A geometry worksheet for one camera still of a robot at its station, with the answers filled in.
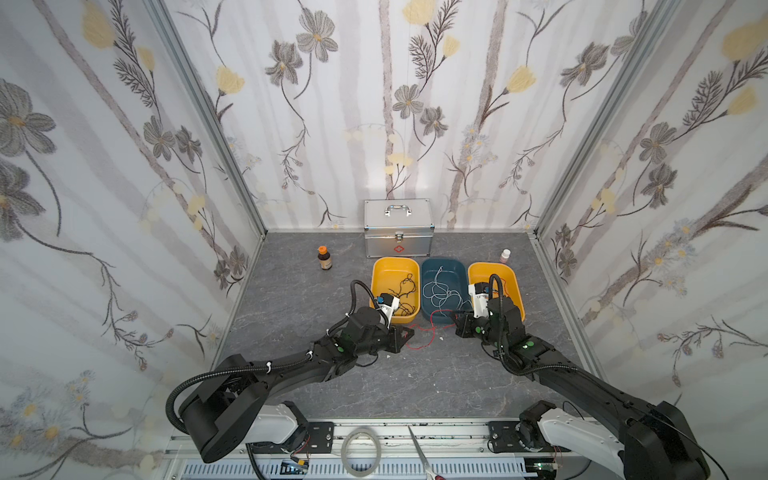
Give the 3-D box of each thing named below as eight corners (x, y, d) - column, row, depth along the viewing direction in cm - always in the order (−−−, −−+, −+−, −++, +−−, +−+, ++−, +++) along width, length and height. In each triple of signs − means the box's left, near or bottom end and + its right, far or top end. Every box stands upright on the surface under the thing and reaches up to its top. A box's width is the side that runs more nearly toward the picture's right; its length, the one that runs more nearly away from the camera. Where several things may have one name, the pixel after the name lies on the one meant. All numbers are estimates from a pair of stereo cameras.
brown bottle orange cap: (320, 270, 111) (315, 255, 104) (322, 260, 114) (318, 245, 107) (331, 270, 111) (328, 256, 104) (333, 260, 114) (329, 245, 107)
